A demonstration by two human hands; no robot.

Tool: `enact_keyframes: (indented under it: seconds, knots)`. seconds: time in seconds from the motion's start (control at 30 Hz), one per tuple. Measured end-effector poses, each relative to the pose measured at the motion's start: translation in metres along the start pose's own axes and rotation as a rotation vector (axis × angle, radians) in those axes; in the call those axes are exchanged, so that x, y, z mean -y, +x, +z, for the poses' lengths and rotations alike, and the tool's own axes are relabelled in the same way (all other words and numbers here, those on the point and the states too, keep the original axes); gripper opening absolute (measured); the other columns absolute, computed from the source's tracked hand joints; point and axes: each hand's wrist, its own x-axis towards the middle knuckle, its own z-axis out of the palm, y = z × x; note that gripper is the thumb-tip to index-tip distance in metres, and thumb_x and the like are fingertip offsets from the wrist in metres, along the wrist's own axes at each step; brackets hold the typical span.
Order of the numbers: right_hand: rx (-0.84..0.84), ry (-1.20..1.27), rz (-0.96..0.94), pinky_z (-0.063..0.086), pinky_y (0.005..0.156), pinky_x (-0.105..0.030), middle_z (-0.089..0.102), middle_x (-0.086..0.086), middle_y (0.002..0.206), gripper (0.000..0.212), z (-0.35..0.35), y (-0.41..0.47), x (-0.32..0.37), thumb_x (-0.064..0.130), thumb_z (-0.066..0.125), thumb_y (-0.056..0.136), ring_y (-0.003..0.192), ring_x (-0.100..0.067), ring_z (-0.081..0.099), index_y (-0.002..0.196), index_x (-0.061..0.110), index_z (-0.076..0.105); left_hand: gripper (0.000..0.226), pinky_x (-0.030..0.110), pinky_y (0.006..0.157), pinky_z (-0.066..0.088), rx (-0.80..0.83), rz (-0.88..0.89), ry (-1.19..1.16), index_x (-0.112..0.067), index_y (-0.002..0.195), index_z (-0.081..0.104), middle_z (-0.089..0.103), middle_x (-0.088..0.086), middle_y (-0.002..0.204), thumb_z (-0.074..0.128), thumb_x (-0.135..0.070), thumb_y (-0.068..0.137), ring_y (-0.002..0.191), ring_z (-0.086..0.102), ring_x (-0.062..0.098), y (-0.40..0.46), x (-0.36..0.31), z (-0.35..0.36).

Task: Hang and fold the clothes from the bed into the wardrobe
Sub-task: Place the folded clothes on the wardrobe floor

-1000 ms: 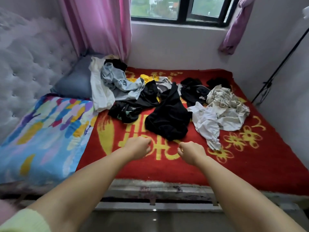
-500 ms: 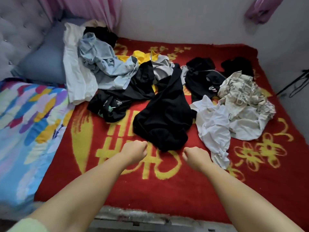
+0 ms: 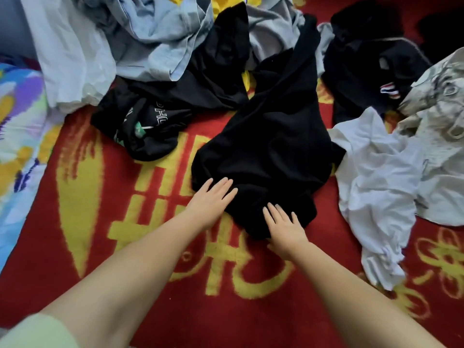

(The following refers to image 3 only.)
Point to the red bedsheet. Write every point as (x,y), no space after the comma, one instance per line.
(254,300)

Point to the white bed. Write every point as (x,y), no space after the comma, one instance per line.
(14,25)

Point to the person's left forearm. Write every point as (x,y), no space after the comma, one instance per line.
(116,286)

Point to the person's right hand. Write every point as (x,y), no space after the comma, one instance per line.
(286,232)

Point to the person's left hand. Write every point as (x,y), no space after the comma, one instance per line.
(210,203)

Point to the person's right forearm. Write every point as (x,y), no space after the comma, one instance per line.
(355,300)

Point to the pile of mixed clothes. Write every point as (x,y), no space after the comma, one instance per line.
(377,184)

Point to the black pants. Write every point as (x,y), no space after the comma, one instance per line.
(275,148)

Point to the grey pillow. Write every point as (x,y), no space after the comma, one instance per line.
(14,25)

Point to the colourful patterned pillow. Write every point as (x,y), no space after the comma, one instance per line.
(22,141)

